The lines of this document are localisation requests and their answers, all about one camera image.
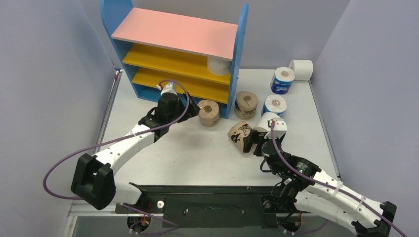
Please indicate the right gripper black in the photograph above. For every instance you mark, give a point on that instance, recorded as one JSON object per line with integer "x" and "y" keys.
{"x": 256, "y": 144}

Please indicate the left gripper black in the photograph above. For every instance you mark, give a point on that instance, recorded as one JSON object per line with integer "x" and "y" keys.
{"x": 192, "y": 111}

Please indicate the brown cartoon roll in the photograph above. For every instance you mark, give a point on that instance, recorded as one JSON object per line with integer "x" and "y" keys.
{"x": 245, "y": 105}
{"x": 238, "y": 133}

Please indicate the plain white toilet roll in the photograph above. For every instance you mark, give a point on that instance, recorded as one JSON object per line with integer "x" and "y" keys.
{"x": 218, "y": 67}

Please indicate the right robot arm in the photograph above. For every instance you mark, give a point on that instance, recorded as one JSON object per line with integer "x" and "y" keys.
{"x": 306, "y": 187}

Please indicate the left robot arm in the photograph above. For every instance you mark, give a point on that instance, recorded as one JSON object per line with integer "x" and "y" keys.
{"x": 94, "y": 177}

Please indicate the blue pink yellow shelf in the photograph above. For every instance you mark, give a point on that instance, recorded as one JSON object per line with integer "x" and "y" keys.
{"x": 152, "y": 46}

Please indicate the plain white roll lying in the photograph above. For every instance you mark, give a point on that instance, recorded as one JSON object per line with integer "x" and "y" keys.
{"x": 263, "y": 124}

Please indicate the blue wrapped roll front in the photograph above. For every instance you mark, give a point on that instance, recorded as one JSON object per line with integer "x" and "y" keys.
{"x": 274, "y": 104}

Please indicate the blue wrapped roll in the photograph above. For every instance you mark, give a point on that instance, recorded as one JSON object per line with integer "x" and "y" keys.
{"x": 274, "y": 104}
{"x": 282, "y": 80}

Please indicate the blue wrapped roll back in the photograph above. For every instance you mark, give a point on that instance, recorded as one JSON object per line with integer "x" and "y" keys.
{"x": 282, "y": 80}

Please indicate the white roll lying at back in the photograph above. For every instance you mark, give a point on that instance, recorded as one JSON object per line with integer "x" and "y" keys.
{"x": 303, "y": 69}

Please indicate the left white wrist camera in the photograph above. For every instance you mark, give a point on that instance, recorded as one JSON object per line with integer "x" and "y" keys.
{"x": 167, "y": 88}

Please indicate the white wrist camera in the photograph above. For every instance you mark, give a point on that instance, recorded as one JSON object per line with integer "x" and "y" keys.
{"x": 167, "y": 88}
{"x": 276, "y": 129}

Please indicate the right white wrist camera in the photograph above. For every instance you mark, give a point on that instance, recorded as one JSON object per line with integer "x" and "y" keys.
{"x": 276, "y": 129}

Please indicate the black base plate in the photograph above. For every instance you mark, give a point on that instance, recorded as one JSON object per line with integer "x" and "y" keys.
{"x": 216, "y": 206}

